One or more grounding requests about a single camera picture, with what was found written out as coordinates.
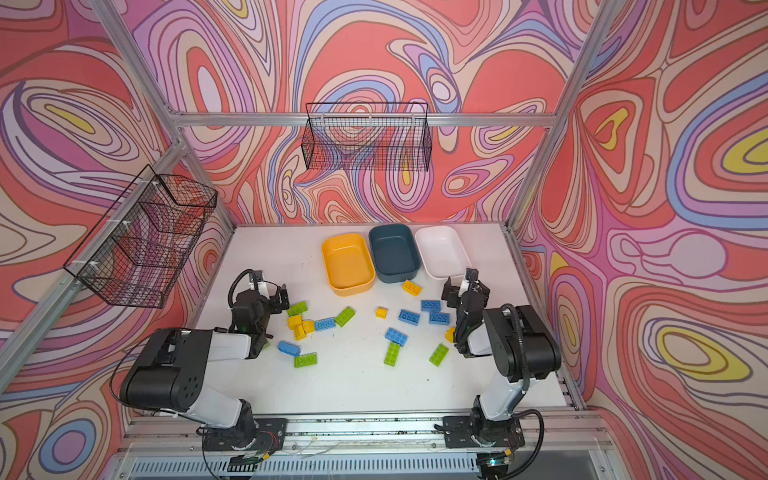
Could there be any black wire basket back wall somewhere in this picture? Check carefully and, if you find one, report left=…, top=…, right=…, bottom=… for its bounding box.
left=301, top=101, right=433, bottom=172

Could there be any yellow lego cluster block two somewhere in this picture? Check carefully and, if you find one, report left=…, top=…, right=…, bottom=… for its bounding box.
left=292, top=320, right=315, bottom=341

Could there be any black wire basket wall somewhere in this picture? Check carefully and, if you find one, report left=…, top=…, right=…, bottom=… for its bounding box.
left=63, top=166, right=218, bottom=309
left=301, top=101, right=433, bottom=172

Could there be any black wire basket left wall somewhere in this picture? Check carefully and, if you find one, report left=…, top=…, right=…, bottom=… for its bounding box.
left=63, top=166, right=218, bottom=309

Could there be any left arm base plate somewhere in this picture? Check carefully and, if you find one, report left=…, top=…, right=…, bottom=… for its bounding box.
left=197, top=417, right=288, bottom=453

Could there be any green lego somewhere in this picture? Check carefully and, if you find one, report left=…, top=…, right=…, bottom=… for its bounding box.
left=334, top=306, right=356, bottom=328
left=287, top=301, right=308, bottom=317
left=429, top=343, right=449, bottom=367
left=294, top=352, right=318, bottom=368
left=383, top=342, right=401, bottom=367

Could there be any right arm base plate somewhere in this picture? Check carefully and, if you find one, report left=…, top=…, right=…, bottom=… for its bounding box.
left=434, top=415, right=526, bottom=451

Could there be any aluminium front rail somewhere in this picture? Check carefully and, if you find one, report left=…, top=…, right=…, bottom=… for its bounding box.
left=118, top=408, right=616, bottom=456

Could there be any yellow sloped lego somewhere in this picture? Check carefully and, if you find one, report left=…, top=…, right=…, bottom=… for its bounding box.
left=402, top=280, right=422, bottom=297

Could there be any blue lego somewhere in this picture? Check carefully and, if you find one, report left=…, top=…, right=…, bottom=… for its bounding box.
left=385, top=328, right=408, bottom=347
left=277, top=341, right=301, bottom=357
left=420, top=300, right=442, bottom=312
left=314, top=317, right=336, bottom=331
left=398, top=309, right=421, bottom=326
left=428, top=311, right=451, bottom=326

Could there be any yellow plastic bin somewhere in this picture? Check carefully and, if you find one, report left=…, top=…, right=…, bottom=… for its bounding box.
left=321, top=233, right=376, bottom=297

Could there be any yellow lego cluster block one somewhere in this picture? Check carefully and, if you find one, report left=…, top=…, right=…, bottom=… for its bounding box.
left=287, top=315, right=303, bottom=330

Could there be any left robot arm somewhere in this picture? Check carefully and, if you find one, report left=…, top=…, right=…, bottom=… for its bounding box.
left=116, top=269, right=290, bottom=453

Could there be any white plastic bin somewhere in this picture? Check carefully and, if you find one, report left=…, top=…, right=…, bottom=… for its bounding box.
left=415, top=225, right=471, bottom=280

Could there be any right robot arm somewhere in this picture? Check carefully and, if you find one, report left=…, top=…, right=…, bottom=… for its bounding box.
left=436, top=268, right=562, bottom=451

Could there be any dark teal plastic bin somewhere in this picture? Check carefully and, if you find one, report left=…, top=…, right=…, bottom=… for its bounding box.
left=368, top=224, right=421, bottom=284

